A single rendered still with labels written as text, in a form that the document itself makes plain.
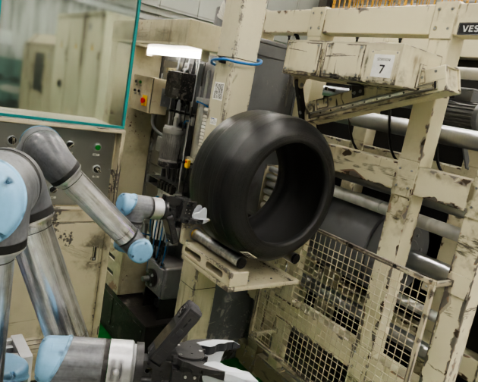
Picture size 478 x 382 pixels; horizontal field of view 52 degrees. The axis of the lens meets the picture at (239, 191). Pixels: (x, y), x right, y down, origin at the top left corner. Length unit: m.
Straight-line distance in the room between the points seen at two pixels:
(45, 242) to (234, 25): 1.43
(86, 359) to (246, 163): 1.03
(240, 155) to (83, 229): 0.89
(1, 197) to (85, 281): 1.69
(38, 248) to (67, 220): 1.35
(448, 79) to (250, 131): 0.72
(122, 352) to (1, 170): 0.35
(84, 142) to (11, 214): 1.53
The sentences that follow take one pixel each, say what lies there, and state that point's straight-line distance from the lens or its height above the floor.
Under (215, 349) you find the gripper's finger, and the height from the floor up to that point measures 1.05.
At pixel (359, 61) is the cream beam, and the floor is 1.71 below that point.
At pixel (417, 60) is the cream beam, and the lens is 1.91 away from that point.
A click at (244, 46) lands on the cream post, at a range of 2.13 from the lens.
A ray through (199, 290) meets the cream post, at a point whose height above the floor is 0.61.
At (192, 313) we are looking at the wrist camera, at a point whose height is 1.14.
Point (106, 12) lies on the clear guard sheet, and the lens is 2.23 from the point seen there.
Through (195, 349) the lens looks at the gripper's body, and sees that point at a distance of 0.90.
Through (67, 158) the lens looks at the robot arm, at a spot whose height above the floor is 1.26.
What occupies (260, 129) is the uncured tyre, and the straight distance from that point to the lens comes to 1.76.
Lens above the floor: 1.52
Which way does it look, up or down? 11 degrees down
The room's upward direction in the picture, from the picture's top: 10 degrees clockwise
